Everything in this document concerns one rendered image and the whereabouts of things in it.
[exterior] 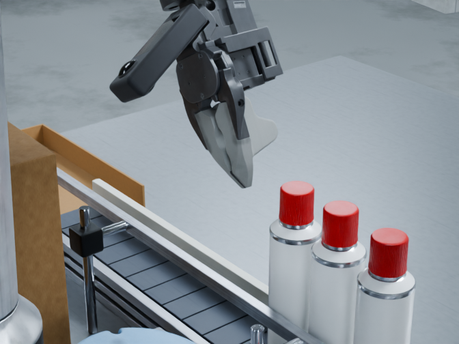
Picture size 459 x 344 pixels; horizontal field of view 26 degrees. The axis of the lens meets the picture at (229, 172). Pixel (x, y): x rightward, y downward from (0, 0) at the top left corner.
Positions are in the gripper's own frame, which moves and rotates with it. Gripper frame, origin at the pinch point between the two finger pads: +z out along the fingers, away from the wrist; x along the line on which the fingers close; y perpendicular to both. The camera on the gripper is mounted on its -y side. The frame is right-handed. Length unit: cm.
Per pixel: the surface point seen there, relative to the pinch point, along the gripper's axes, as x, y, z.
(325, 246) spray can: -11.1, -0.5, 8.3
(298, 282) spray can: -5.6, -0.9, 11.3
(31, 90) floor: 310, 121, -54
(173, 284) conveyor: 19.6, -0.3, 10.1
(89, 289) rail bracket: 22.0, -9.7, 7.1
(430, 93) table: 51, 82, -1
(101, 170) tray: 54, 12, -6
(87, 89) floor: 298, 140, -47
